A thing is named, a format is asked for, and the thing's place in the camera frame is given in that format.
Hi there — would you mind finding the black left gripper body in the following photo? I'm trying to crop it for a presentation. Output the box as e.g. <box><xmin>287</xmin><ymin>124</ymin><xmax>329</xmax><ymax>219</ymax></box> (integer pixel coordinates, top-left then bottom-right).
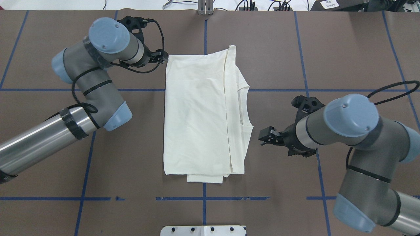
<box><xmin>117</xmin><ymin>16</ymin><xmax>155</xmax><ymax>68</ymax></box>

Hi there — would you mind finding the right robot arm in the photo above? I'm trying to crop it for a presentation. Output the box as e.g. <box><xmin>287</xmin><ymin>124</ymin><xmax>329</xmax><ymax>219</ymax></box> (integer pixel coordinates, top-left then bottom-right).
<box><xmin>259</xmin><ymin>94</ymin><xmax>420</xmax><ymax>236</ymax></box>

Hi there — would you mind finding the aluminium frame post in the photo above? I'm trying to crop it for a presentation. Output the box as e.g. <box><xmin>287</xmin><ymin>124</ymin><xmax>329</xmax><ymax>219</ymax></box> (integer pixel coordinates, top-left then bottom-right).
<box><xmin>197</xmin><ymin>0</ymin><xmax>214</xmax><ymax>15</ymax></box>

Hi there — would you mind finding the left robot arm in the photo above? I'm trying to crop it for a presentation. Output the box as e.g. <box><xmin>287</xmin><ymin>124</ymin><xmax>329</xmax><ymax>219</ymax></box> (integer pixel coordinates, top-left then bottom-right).
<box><xmin>0</xmin><ymin>15</ymin><xmax>168</xmax><ymax>184</ymax></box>

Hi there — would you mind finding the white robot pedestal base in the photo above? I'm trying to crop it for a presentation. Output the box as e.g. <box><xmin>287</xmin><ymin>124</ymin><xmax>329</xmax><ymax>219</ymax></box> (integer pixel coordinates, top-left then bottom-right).
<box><xmin>160</xmin><ymin>225</ymin><xmax>247</xmax><ymax>236</ymax></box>

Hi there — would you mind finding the cream long-sleeve cat shirt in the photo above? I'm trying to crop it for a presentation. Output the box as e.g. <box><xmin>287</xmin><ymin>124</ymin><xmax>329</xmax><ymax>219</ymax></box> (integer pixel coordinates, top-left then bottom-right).
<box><xmin>163</xmin><ymin>45</ymin><xmax>253</xmax><ymax>184</ymax></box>

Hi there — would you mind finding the black box with label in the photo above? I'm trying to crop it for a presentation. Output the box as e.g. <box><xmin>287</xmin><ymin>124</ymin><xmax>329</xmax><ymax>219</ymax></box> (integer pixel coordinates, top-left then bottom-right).
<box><xmin>310</xmin><ymin>0</ymin><xmax>369</xmax><ymax>12</ymax></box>

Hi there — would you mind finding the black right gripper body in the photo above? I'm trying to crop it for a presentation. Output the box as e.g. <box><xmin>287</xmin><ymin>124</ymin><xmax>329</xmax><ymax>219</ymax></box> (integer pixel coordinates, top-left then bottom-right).
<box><xmin>282</xmin><ymin>95</ymin><xmax>325</xmax><ymax>157</ymax></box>

